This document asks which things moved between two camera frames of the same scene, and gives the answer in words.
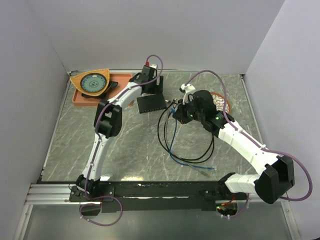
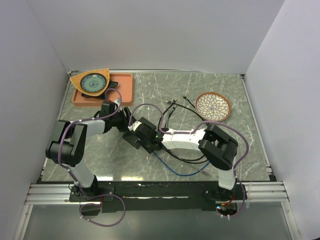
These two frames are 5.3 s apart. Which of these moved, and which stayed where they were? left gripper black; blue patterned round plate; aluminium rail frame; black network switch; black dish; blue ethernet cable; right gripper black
Moved: blue ethernet cable; left gripper black; black network switch; right gripper black
Stayed: aluminium rail frame; blue patterned round plate; black dish
